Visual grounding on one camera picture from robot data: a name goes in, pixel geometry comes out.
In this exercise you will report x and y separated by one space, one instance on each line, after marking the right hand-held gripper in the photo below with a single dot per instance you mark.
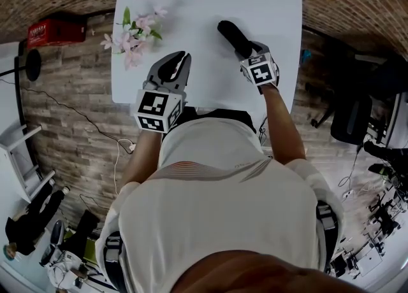
261 72

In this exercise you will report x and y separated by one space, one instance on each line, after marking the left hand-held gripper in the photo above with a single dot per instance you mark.
153 107

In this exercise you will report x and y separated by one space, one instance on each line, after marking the person's right forearm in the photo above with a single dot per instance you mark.
283 126

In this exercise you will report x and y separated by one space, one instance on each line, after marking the person's left forearm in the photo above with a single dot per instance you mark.
145 154

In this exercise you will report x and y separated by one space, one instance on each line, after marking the small blue object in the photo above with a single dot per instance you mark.
305 56

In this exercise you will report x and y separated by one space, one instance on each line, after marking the pink artificial flowers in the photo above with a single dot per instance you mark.
134 37

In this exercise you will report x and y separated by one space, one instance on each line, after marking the person's black trousers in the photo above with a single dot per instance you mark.
220 113

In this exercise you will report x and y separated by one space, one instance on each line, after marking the red plastic crate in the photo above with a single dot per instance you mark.
54 33

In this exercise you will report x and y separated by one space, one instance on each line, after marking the black standing fan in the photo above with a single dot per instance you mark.
33 65

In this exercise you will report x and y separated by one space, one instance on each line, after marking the white desk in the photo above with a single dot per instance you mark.
400 126

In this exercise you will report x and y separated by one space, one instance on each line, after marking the small white side table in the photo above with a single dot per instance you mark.
12 139

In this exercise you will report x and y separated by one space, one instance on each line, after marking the black bag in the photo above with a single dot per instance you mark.
83 225

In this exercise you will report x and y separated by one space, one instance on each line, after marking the black tripod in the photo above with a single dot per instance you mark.
382 218

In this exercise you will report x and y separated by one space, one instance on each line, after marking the lime green mat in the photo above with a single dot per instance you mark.
89 247

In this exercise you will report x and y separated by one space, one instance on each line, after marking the person's face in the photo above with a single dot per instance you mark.
261 275

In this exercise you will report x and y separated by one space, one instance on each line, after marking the black camera gear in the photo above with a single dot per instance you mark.
379 151

